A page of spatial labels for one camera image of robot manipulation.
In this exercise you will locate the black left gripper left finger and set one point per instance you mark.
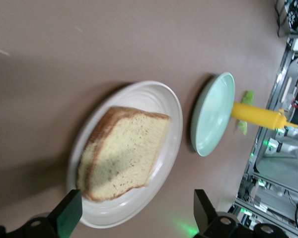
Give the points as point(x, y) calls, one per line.
point(68, 213)

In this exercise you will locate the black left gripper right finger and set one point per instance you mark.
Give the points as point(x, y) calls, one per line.
point(203, 213)

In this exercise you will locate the brown bread slice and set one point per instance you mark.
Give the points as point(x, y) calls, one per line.
point(126, 153)

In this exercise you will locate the yellow mustard squeeze bottle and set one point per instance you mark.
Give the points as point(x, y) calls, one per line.
point(258, 115)

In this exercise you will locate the green lettuce leaf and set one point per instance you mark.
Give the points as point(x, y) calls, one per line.
point(248, 98)

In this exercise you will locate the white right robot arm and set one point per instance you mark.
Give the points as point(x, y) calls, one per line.
point(293, 148)

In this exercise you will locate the green plate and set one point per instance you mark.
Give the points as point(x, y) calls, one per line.
point(213, 119)

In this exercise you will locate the beige plate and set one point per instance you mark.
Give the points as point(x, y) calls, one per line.
point(149, 99)

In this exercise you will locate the aluminium extrusion frame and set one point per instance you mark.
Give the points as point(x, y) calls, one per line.
point(283, 67)

